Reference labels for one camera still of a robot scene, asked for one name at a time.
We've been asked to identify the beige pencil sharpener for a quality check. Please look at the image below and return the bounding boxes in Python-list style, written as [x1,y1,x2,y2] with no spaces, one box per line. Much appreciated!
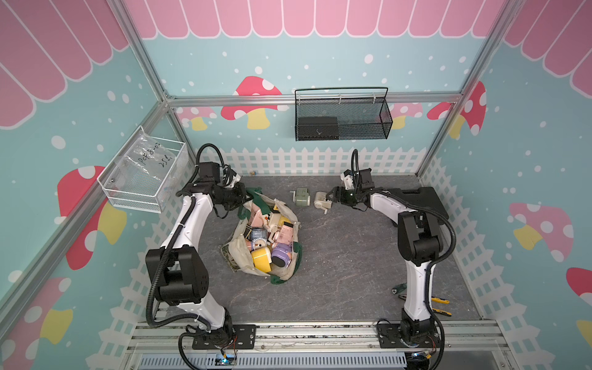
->
[314,192,332,214]

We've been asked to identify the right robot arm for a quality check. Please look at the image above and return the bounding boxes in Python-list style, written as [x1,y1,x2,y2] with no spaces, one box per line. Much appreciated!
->
[326,150,456,348]

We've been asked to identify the black box in basket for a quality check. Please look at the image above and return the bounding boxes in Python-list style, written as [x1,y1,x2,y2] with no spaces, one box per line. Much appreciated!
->
[295,117,339,141]

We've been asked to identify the black plastic tool case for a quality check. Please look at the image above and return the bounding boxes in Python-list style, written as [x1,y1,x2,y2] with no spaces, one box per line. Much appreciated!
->
[404,187,450,220]

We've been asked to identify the clear wall bin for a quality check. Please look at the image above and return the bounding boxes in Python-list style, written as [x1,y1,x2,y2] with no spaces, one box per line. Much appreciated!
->
[97,126,189,214]

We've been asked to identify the pink pencil sharpener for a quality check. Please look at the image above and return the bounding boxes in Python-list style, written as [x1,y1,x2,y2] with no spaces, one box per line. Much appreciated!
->
[275,223,294,245]

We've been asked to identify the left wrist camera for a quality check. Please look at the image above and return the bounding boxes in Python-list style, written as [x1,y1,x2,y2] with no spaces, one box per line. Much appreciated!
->
[220,165,241,188]

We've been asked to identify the green pencil sharpener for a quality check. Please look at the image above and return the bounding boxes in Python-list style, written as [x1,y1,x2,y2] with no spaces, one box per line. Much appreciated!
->
[291,187,311,208]

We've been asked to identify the purple pencil sharpener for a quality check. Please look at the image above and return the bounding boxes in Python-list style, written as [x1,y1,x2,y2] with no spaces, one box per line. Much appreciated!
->
[271,243,293,268]

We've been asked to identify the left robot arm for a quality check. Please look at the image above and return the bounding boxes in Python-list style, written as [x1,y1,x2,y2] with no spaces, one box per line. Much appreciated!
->
[145,143,249,349]

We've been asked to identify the black wire mesh basket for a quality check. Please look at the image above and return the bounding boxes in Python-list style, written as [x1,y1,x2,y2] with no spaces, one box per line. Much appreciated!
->
[294,87,393,141]

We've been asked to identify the cream canvas tote bag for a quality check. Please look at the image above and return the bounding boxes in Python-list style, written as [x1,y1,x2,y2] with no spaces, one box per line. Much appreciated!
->
[220,188,302,285]

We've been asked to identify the yellow pencil sharpener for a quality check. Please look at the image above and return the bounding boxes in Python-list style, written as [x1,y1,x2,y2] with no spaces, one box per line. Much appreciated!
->
[251,247,272,274]

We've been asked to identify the yellow handled pliers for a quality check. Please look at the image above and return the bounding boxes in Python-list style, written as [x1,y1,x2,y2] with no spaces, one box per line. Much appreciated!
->
[431,296,453,318]

